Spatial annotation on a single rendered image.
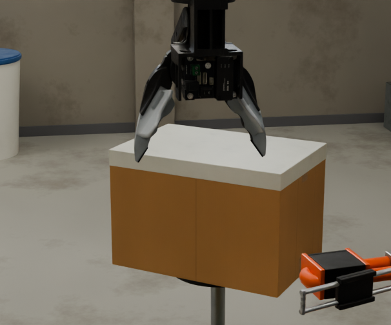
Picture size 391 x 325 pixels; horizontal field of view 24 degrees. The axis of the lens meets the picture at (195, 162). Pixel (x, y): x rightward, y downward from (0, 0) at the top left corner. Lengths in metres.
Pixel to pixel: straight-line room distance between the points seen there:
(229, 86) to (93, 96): 6.35
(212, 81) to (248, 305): 3.38
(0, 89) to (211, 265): 3.88
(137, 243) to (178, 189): 0.26
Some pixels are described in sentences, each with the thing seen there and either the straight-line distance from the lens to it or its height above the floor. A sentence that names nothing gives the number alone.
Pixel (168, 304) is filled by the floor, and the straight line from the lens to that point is 4.37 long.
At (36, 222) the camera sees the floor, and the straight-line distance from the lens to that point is 5.48.
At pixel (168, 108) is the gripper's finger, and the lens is 1.08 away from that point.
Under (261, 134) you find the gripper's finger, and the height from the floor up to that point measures 1.55.
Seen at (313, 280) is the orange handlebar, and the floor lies 1.25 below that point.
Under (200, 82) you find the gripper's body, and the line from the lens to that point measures 1.02.
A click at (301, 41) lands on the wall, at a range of 7.56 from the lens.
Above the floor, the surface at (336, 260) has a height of 1.27.
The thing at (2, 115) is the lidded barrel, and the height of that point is 0.33.
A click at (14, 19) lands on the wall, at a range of 7.25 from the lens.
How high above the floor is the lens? 1.82
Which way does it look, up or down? 16 degrees down
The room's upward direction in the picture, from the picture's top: straight up
